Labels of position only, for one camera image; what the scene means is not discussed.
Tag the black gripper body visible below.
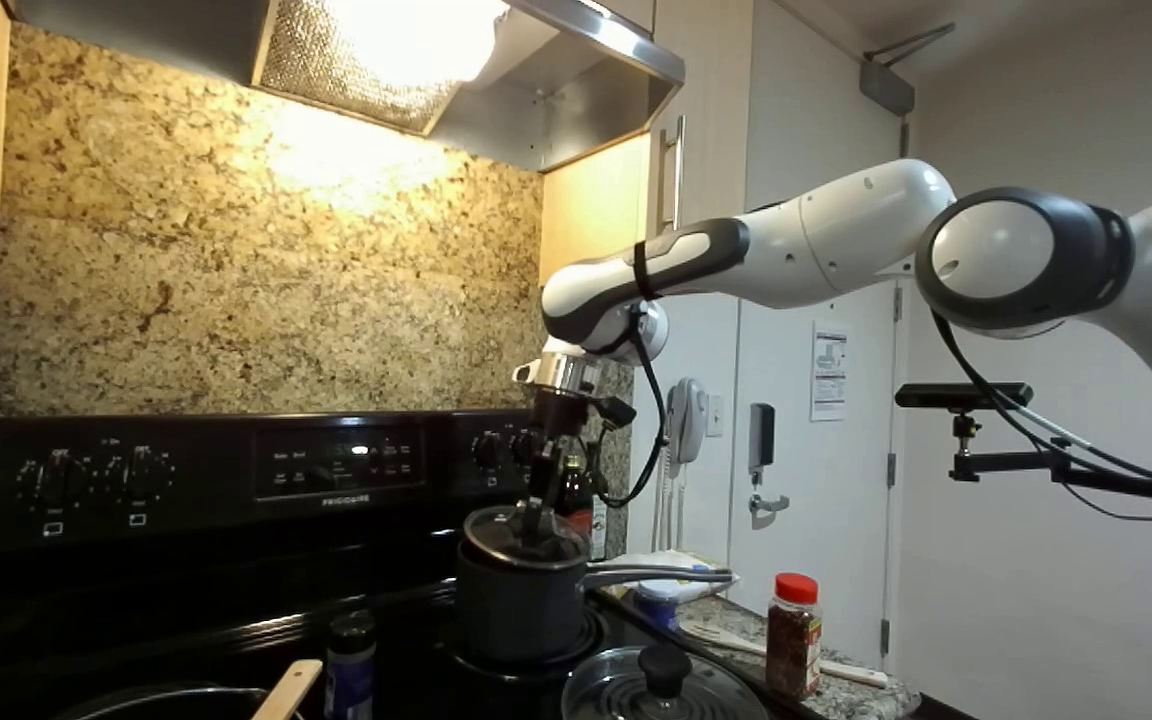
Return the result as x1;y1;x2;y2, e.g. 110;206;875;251
540;385;617;469

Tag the blue jar with white lid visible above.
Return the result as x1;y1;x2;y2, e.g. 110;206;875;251
626;576;688;642

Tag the black door lock box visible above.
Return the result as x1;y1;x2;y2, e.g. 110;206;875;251
746;402;782;489

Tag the large glass lid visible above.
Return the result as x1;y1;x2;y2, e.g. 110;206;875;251
555;642;776;720

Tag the white door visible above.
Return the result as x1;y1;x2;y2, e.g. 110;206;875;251
723;0;910;672

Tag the paper notice on door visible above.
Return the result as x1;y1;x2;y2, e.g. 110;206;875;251
805;329;858;430

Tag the spice jar with orange lid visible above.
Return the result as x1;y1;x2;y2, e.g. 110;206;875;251
761;568;827;709

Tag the dark bottle with blue label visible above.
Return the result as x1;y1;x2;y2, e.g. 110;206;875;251
323;600;384;720

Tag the steel range hood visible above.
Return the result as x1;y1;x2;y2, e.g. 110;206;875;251
10;0;691;180

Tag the black electric stove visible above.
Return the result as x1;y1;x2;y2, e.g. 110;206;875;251
0;406;740;720

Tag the black frying pan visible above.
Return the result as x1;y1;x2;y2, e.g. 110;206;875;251
55;679;309;720

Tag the grey door closer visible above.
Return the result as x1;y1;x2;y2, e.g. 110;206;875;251
858;16;960;123

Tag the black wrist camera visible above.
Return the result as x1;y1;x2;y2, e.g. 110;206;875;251
592;387;642;437

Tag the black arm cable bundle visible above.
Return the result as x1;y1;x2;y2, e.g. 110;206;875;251
592;237;1152;529

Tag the white wall phone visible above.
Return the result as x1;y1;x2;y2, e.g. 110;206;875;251
666;373;718;474

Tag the dark pot with metal handle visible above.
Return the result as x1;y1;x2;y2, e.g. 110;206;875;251
445;499;738;672

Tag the metal door lever handle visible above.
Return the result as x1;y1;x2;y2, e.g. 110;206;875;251
746;489;795;529

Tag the wood cabinet with bar handle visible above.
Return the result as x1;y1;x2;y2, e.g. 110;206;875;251
537;0;688;288

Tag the wooden utensil handle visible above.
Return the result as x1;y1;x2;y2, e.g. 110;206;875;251
245;652;327;720

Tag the black stereo camera bar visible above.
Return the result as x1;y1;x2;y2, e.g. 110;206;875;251
893;382;1041;413

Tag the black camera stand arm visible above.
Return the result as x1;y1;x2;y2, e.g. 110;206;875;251
940;406;1152;514

